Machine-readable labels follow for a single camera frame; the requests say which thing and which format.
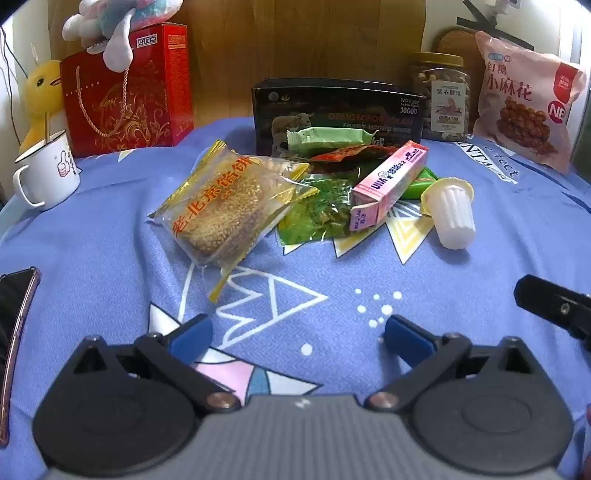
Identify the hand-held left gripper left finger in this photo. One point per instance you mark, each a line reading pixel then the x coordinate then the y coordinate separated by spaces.
pixel 189 337

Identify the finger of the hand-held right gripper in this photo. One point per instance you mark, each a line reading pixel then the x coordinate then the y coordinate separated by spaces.
pixel 554 304

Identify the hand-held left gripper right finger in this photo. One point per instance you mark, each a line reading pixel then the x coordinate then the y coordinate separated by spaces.
pixel 406 337

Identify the white jelly cup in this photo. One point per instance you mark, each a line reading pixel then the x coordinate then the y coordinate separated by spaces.
pixel 455 217

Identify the sesame cake packet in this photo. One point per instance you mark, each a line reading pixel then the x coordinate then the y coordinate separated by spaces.
pixel 221 207

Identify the green pickled vegetable packet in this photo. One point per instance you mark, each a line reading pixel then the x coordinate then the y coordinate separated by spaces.
pixel 318 212

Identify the bright green snack packet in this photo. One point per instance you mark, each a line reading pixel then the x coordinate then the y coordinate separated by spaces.
pixel 418 184

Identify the pink candy box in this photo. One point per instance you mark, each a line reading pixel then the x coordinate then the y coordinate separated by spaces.
pixel 392 180

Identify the red spicy snack packet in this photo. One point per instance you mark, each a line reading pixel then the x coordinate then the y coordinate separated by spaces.
pixel 351 154

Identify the pale green wafer packet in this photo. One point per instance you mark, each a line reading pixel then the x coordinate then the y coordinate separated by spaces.
pixel 328 136

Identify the black cardboard box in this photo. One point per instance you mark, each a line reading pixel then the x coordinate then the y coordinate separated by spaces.
pixel 323 99

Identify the blue printed bedsheet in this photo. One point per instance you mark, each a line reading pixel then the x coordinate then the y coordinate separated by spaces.
pixel 461 300

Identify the dark smartphone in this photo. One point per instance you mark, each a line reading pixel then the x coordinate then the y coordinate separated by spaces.
pixel 14 300

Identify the white enamel mug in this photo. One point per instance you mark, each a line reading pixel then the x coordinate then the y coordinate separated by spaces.
pixel 46 180

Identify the large pink snack bag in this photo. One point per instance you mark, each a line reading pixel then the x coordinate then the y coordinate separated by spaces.
pixel 521 92

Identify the clear nut jar gold lid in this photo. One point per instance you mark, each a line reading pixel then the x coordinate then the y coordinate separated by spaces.
pixel 443 106

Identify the red gift box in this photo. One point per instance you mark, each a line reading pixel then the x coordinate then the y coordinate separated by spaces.
pixel 152 92

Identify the round woven chair back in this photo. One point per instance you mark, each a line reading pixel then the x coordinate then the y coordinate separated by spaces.
pixel 455 44

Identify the yellow duck toy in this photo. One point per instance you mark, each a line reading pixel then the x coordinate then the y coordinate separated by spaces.
pixel 41 87

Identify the wood grain board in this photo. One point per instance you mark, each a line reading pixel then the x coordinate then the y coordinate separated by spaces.
pixel 277 37

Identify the pastel plush toy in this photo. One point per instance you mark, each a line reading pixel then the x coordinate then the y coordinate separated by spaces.
pixel 138 14

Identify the white wall device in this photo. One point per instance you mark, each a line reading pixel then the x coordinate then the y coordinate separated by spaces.
pixel 505 5

